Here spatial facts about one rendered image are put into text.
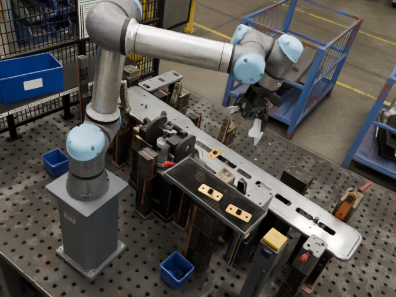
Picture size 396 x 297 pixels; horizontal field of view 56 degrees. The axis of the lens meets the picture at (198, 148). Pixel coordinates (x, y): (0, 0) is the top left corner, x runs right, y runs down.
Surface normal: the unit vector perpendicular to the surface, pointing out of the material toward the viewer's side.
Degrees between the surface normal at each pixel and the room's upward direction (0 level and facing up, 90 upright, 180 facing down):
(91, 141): 7
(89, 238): 90
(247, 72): 90
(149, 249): 0
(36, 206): 0
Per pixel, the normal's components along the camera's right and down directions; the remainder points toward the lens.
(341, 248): 0.15, -0.76
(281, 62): -0.16, 0.65
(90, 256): 0.15, 0.67
